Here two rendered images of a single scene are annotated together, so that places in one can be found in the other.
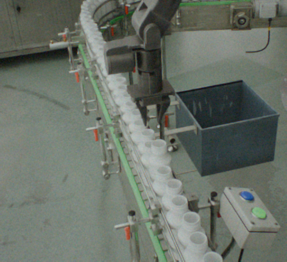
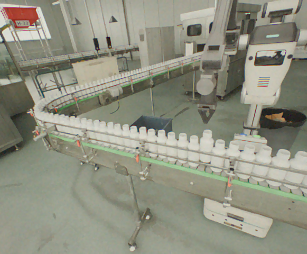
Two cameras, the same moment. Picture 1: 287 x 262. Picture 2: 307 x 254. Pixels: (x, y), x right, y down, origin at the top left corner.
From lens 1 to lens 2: 0.96 m
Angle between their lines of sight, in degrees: 41
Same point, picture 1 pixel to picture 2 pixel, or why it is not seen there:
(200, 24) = (88, 108)
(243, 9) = (106, 96)
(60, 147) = (35, 204)
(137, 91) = (208, 102)
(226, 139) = not seen: hidden behind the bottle
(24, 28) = not seen: outside the picture
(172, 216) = (250, 156)
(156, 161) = (211, 141)
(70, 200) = (68, 223)
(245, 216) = (259, 139)
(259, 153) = not seen: hidden behind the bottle
